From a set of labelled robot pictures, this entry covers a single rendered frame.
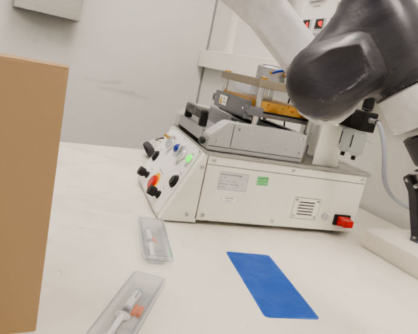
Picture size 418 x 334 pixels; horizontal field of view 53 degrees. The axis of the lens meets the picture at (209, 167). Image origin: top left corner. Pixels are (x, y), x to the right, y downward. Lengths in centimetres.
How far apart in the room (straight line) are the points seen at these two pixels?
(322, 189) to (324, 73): 64
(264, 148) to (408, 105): 54
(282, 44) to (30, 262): 45
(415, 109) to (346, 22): 13
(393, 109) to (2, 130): 43
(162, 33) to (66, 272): 199
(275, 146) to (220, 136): 14
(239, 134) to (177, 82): 167
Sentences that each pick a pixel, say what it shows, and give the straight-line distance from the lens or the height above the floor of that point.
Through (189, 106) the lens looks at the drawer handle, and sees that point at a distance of 114.
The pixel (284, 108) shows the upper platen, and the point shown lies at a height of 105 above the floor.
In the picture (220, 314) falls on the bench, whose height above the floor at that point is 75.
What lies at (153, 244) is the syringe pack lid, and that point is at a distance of 81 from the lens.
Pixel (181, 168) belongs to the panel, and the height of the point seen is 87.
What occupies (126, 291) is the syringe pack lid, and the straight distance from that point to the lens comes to 65.
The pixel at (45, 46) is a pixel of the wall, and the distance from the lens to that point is 241.
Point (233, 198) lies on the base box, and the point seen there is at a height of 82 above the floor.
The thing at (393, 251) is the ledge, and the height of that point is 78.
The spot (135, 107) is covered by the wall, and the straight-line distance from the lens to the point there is 255.
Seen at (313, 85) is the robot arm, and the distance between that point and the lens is 51.
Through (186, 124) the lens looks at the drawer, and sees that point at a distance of 114.
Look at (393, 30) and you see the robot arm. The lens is 53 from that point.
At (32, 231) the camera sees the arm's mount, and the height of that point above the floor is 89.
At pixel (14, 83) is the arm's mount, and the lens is 49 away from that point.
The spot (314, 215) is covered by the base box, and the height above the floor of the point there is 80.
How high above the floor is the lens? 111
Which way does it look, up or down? 13 degrees down
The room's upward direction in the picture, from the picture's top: 12 degrees clockwise
